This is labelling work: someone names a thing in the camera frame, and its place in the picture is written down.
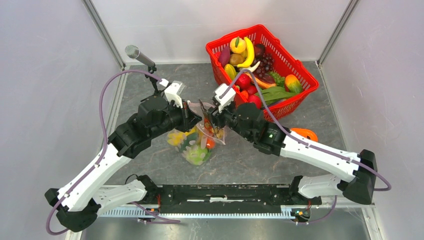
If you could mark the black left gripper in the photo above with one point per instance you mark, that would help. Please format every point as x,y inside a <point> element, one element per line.
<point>189,119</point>

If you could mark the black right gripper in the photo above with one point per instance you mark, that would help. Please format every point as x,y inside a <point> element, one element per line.
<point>216,116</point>

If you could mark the brown twig nut bunch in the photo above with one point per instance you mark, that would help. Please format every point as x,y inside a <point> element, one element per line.
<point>214,131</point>

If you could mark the green cucumber toy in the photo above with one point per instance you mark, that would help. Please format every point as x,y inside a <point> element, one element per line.
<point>188,141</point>

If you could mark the yellow banana bunch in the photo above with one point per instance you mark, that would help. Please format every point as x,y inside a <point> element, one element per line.
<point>175,137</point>

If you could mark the orange carrot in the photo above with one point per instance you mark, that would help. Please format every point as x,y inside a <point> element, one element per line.
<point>209,143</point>

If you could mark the clear pink zip top bag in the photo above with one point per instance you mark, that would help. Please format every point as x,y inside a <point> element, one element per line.
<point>202,133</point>

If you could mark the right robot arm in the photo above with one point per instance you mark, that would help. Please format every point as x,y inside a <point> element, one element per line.
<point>350,174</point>

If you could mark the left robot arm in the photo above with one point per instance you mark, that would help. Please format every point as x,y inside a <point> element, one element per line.
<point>79,203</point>

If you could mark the red tomato toy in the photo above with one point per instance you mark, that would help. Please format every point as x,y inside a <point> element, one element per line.
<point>255,100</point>

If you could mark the red pepper toy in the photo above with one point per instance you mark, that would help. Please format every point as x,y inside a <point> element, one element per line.
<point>251,90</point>

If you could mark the red apple toy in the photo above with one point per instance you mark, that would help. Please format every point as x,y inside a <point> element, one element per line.
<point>243,82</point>

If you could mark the yellow green starfruit toy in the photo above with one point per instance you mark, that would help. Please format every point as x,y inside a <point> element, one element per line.
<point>230,71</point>

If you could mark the papaya slice toy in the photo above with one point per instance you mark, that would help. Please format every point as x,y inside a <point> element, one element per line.
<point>261,83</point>

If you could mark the green leaf vegetable toy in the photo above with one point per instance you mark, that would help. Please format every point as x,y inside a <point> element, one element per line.
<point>275,94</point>

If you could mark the white mushroom toy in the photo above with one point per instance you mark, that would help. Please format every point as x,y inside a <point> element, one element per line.
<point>251,68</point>

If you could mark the brown potato toy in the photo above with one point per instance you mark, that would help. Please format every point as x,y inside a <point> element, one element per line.
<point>236,59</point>

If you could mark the purple sweet potato toy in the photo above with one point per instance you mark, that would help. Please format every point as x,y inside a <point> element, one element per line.
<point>224,56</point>

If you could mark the black microphone tripod stand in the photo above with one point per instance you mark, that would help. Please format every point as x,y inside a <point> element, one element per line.
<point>156,92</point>

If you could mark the red plastic basket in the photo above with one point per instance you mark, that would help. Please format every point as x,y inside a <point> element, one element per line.
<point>285,64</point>

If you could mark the single yellow banana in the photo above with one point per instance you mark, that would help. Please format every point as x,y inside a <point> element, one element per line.
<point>250,54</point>

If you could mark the dark grape bunch toy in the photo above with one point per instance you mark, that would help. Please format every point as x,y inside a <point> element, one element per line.
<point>264,60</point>

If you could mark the mango toy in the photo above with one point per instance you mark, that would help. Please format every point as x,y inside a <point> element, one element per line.
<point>293,84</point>

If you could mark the grey microphone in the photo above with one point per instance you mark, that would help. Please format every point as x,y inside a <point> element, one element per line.
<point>133,52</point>

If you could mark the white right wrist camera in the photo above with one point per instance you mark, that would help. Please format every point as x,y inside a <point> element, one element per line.
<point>223,96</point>

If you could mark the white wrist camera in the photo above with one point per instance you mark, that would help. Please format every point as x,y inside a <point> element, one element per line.
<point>172,91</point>
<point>223,96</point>

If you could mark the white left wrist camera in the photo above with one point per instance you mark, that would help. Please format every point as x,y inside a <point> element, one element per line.
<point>172,91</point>

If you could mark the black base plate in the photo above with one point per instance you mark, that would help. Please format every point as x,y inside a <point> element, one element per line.
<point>225,198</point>

